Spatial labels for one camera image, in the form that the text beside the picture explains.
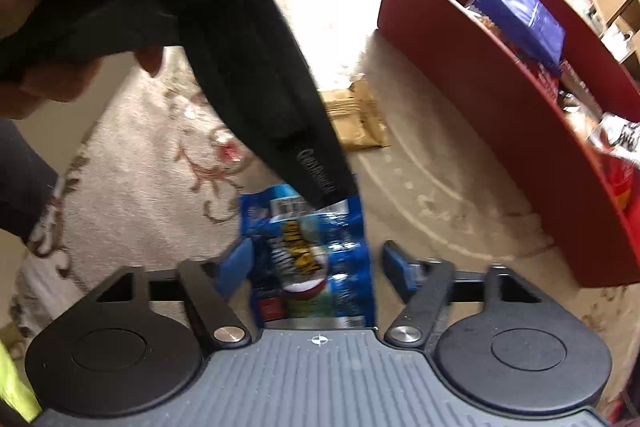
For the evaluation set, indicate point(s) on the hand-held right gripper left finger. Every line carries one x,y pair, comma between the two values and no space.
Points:
237,268

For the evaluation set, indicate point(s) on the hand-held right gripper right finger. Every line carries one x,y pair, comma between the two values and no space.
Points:
400,272

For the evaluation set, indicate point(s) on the blue snack packet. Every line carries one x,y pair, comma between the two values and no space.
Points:
310,267

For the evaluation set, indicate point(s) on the red cardboard box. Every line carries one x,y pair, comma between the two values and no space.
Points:
500,132

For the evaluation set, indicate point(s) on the red and yellow snack packet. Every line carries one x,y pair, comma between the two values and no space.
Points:
620,182

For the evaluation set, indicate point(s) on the grey-white snack packet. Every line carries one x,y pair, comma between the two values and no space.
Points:
620,134

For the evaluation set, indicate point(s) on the purple foil packet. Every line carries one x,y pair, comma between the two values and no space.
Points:
525,17

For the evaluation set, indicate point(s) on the person's left hand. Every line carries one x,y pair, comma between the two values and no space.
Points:
50,82

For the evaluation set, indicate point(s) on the tan snack packet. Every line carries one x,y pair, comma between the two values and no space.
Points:
357,117

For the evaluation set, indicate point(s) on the person's dark trousers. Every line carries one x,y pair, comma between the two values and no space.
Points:
25,182

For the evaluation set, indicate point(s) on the yellow-green cloth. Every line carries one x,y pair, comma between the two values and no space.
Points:
15,387

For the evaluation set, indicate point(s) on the wooden television stand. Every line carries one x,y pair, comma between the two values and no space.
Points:
617,2

